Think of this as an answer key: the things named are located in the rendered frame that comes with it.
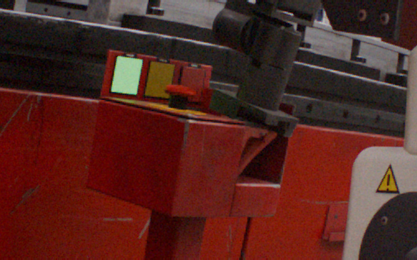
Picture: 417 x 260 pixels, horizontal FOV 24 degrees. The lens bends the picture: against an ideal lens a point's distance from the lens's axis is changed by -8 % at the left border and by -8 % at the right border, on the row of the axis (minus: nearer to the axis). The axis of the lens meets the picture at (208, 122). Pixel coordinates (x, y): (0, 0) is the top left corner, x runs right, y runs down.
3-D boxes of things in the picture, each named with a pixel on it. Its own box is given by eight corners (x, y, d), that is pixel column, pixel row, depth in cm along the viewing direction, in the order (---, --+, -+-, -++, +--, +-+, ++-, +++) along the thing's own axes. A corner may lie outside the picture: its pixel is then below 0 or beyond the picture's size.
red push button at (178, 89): (176, 116, 124) (182, 85, 124) (153, 110, 127) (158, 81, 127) (198, 118, 127) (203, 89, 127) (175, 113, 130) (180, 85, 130)
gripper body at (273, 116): (238, 107, 138) (257, 54, 137) (295, 133, 131) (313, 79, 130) (207, 101, 133) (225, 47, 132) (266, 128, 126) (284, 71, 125)
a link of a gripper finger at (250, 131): (222, 165, 139) (244, 99, 138) (260, 184, 134) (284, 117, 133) (187, 161, 134) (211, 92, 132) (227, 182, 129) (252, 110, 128)
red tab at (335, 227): (328, 241, 192) (335, 206, 192) (321, 239, 193) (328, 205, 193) (368, 238, 203) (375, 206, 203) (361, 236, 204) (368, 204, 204)
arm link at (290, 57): (284, 21, 126) (312, 31, 130) (248, 7, 131) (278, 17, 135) (266, 72, 127) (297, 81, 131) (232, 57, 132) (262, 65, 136)
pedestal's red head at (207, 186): (172, 217, 119) (198, 63, 118) (85, 187, 130) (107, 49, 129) (275, 216, 134) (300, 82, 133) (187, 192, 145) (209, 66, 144)
